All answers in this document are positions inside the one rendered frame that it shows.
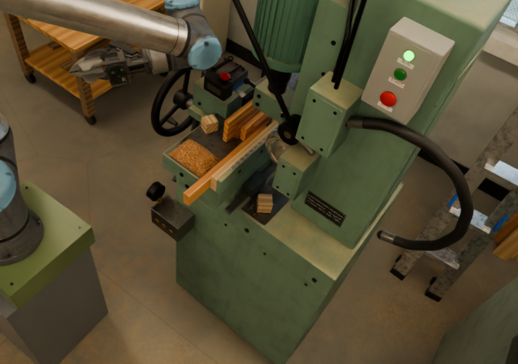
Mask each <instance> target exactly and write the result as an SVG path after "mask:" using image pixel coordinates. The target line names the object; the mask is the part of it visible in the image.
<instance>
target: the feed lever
mask: <svg viewBox="0 0 518 364"><path fill-rule="evenodd" d="M232 1H233V3H234V6H235V8H236V10H237V13H238V15H239V16H240V20H241V21H242V23H243V25H244V28H245V30H246V32H247V35H248V37H249V39H250V41H251V44H252V46H253V47H254V51H255V52H256V54H257V57H258V59H259V61H260V63H261V66H262V68H263V70H264V73H265V75H266V77H267V80H268V82H269V83H270V85H271V88H272V90H273V92H274V95H275V97H276V99H277V102H278V104H279V106H280V108H281V111H282V113H283V114H284V118H285V121H284V122H283V123H281V124H280V125H279V127H278V129H277V131H278V134H279V137H280V138H281V139H282V140H283V141H284V142H285V143H287V144H289V145H295V144H297V143H298V142H299V143H300V144H301V145H302V146H303V148H305V149H306V151H307V152H308V153H309V154H310V155H314V154H315V151H314V150H313V149H311V148H310V147H308V146H306V145H305V144H303V143H302V142H300V141H299V140H297V139H295V137H296V133H297V131H298V126H299V123H300V120H301V116H300V115H298V114H292V115H290V113H289V112H288V109H287V107H286V105H285V103H284V100H283V98H282V96H281V93H280V91H279V89H278V86H277V84H276V82H275V80H274V77H273V76H272V73H271V71H270V69H269V66H268V64H267V61H266V59H265V58H264V54H263V52H262V51H261V47H260V46H259V44H258V42H257V39H256V37H255V35H254V32H253V30H252V28H251V25H250V23H249V21H248V19H247V16H246V14H245V12H244V10H243V7H242V5H241V3H240V0H232Z"/></svg>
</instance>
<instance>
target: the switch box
mask: <svg viewBox="0 0 518 364"><path fill-rule="evenodd" d="M454 45H455V42H454V41H453V40H451V39H449V38H447V37H445V36H444V35H441V34H439V33H438V32H434V31H432V30H431V29H428V28H426V27H425V26H423V25H420V24H419V23H417V22H414V21H412V20H411V19H408V18H406V17H403V18H402V19H401V20H399V21H398V22H397V23H396V24H395V25H394V26H392V27H391V28H390V29H389V31H388V35H387V36H386V39H385V41H384V44H383V46H382V49H381V51H380V53H379V55H378V58H377V61H376V63H375V66H374V68H373V70H372V73H371V75H370V77H369V80H368V82H367V85H366V87H365V90H364V92H363V94H362V97H361V100H362V101H364V102H366V103H367V104H369V105H371V106H373V107H375V108H376V109H377V110H380V111H382V112H383V113H385V114H387V115H388V116H390V117H392V118H393V119H395V120H397V121H399V122H400V123H402V124H404V125H406V124H407V123H408V122H409V121H410V119H411V118H412V117H413V116H414V115H415V114H416V112H417V111H418V110H419V107H420V106H421V105H422V102H423V100H424V99H425V97H426V95H427V93H428V92H429V90H430V88H431V86H432V84H433V83H434V81H435V79H436V77H437V76H438V74H439V72H440V70H441V68H442V66H443V65H444V63H445V61H446V60H447V58H448V56H449V54H450V53H451V51H452V48H453V46H454ZM407 49H411V50H412V51H413V52H414V53H415V58H414V59H413V60H412V61H407V60H405V59H404V56H403V53H404V51H405V50H407ZM398 58H400V59H403V60H405V61H406V62H409V63H411V64H413V65H414V67H413V69H410V68H408V67H406V66H404V65H403V64H401V63H399V62H397V60H398ZM397 68H403V69H404V70H405V71H406V72H407V77H406V79H404V80H402V81H399V80H397V79H396V78H395V77H394V71H395V69H397ZM389 77H392V78H393V79H395V80H397V81H399V82H401V83H403V84H404V87H403V88H401V87H399V86H397V85H396V84H394V83H391V82H389ZM385 91H389V92H391V93H393V94H394V95H395V97H396V102H395V104H394V105H393V106H390V107H391V108H392V111H391V112H389V111H388V110H386V109H384V108H382V107H381V106H379V105H377V104H378V101H380V102H381V100H380V96H381V94H382V93H383V92H385Z"/></svg>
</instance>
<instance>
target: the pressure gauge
mask: <svg viewBox="0 0 518 364"><path fill-rule="evenodd" d="M164 192H165V186H163V185H162V184H161V183H160V182H159V181H154V182H153V183H152V184H151V185H150V186H148V188H147V190H146V197H148V198H149V199H150V200H152V201H157V203H161V202H162V196H163V194H164Z"/></svg>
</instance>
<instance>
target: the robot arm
mask: <svg viewBox="0 0 518 364"><path fill-rule="evenodd" d="M164 1H165V5H164V8H165V9H166V15H164V14H161V13H159V12H154V11H151V10H149V9H146V8H142V7H139V6H136V5H132V4H130V3H126V2H122V1H120V0H0V12H5V13H8V14H12V15H17V16H21V17H24V18H27V19H33V20H36V21H39V22H44V23H48V24H51V25H57V26H60V27H63V28H67V29H72V30H76V31H78V32H84V33H87V34H90V35H96V36H99V37H103V38H106V39H112V40H113V41H111V42H109V47H107V48H100V49H95V50H93V51H92V52H90V53H89V54H87V55H86V56H84V57H83V58H82V59H80V60H79V61H78V62H77V63H75V64H74V65H73V66H72V67H71V69H70V70H69V73H70V74H71V75H73V76H77V77H81V78H84V80H85V81H86V82H87V83H94V82H95V81H96V79H103V80H109V82H110V83H111V85H112V87H116V86H122V85H126V84H130V83H131V80H130V78H132V77H133V76H131V75H134V74H138V73H142V72H146V74H151V72H152V71H153V74H158V73H164V72H169V71H173V70H177V69H183V68H187V67H193V68H194V69H198V70H204V69H209V68H210V67H212V66H213V65H215V64H216V63H217V61H218V60H219V59H220V56H221V53H222V48H221V45H220V41H219V39H218V37H216V36H215V34H214V32H213V30H212V28H211V27H210V25H209V24H208V22H207V20H206V18H205V16H204V14H203V13H202V11H201V10H200V0H164ZM121 42H123V43H126V44H130V45H133V46H139V47H140V49H141V53H140V54H139V52H138V51H137V50H135V49H133V48H131V47H129V46H127V45H124V44H122V43H121ZM103 61H104V64H105V70H104V68H102V67H101V66H100V65H99V64H101V63H103ZM94 66H95V67H94ZM151 70H152V71H151ZM121 83H122V84H121ZM117 84H118V85H117ZM43 234H44V228H43V225H42V222H41V220H40V218H39V216H38V215H37V214H36V213H35V212H34V211H32V210H31V209H29V208H28V207H27V206H26V204H25V201H24V199H23V196H22V192H21V189H20V183H19V174H18V168H17V163H16V157H15V146H14V137H13V132H12V129H11V127H10V126H9V124H8V121H7V119H6V118H5V116H4V115H2V114H1V113H0V266H4V265H12V264H14V263H17V262H19V261H21V260H23V259H25V258H27V257H28V256H29V255H31V254H32V253H33V252H34V251H35V250H36V248H37V247H38V246H39V245H40V243H41V241H42V238H43Z"/></svg>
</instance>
